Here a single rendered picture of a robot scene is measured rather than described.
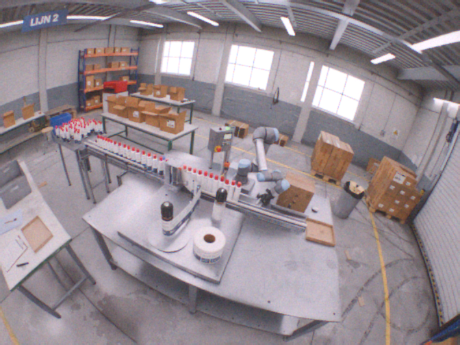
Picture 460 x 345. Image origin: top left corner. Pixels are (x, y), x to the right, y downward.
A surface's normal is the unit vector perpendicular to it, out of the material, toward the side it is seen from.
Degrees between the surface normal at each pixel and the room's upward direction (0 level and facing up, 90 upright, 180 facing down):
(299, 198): 90
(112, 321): 0
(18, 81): 90
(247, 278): 0
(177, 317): 0
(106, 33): 90
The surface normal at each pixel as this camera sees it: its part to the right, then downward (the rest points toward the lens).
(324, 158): -0.36, 0.43
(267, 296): 0.18, -0.83
